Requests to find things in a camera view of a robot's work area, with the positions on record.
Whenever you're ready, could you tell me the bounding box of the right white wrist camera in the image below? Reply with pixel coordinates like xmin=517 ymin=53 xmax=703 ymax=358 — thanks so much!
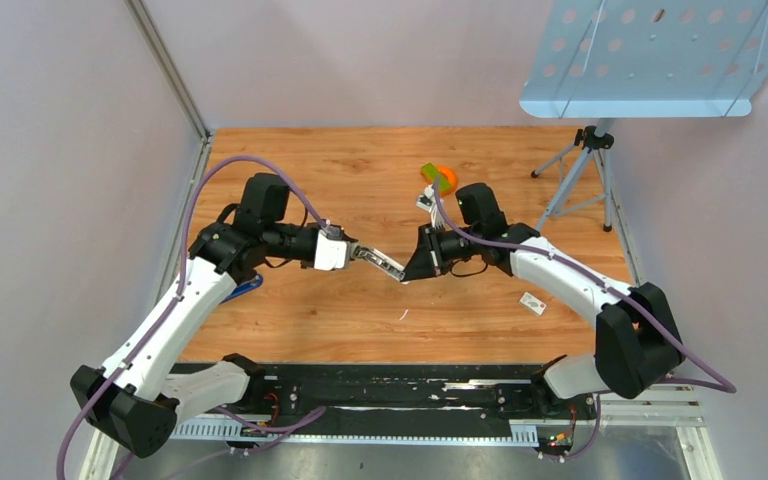
xmin=416 ymin=185 xmax=445 ymax=228

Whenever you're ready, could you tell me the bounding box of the grey tripod stand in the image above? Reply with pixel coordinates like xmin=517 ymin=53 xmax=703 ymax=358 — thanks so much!
xmin=531 ymin=118 xmax=615 ymax=232

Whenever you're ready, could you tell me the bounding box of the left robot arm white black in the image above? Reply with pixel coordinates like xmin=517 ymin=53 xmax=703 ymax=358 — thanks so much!
xmin=70 ymin=173 xmax=317 ymax=458

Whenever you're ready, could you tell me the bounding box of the white slotted cable duct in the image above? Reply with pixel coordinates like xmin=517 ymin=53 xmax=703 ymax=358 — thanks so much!
xmin=170 ymin=417 xmax=540 ymax=448

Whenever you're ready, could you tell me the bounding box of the green orange tape dispenser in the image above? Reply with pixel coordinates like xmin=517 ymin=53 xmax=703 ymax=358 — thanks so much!
xmin=420 ymin=163 xmax=458 ymax=196

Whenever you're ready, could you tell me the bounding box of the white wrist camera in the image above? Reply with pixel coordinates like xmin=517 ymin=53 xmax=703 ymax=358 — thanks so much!
xmin=313 ymin=224 xmax=356 ymax=271
xmin=416 ymin=185 xmax=445 ymax=228

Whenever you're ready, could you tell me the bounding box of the small white label card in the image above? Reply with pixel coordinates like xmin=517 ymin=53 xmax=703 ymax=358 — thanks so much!
xmin=519 ymin=292 xmax=547 ymax=316

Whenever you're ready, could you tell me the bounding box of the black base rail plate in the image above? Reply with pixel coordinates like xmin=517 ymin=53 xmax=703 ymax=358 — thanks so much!
xmin=178 ymin=360 xmax=597 ymax=440

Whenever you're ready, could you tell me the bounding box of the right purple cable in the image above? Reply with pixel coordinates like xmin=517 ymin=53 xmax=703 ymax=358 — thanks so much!
xmin=431 ymin=178 xmax=738 ymax=462

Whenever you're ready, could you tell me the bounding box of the beige grey stapler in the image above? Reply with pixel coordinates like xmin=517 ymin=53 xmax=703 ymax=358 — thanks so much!
xmin=351 ymin=242 xmax=405 ymax=283

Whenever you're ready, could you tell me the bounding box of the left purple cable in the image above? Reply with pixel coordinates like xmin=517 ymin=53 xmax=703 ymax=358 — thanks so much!
xmin=55 ymin=155 xmax=346 ymax=480

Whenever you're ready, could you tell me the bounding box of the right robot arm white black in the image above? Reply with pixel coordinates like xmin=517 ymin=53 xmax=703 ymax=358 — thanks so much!
xmin=403 ymin=183 xmax=685 ymax=418

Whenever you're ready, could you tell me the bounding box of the purple cable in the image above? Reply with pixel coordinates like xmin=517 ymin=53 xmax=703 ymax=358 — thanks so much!
xmin=55 ymin=155 xmax=346 ymax=480
xmin=431 ymin=178 xmax=738 ymax=462

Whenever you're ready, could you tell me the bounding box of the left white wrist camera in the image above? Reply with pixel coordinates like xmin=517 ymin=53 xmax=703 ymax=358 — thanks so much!
xmin=313 ymin=224 xmax=356 ymax=271

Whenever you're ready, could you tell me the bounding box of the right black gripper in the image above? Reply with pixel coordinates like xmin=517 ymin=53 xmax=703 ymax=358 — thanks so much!
xmin=400 ymin=223 xmax=481 ymax=284

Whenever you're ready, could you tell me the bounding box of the light blue perforated tray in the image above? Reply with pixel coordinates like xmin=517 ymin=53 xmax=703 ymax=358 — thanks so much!
xmin=520 ymin=0 xmax=768 ymax=119

